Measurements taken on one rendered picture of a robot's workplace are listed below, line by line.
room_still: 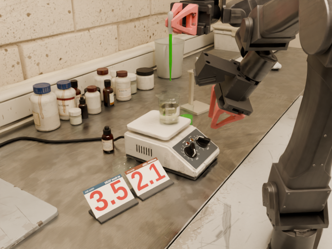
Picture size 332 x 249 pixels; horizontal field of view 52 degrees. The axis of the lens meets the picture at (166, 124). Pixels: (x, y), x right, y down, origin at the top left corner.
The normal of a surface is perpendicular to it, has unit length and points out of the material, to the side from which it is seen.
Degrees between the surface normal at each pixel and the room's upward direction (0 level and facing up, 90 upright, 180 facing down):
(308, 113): 90
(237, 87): 110
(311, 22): 90
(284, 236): 90
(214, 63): 31
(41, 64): 90
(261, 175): 0
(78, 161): 0
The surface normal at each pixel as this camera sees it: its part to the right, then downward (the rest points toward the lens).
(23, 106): 0.83, 0.24
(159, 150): -0.54, 0.36
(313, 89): -0.98, 0.18
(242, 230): 0.00, -0.90
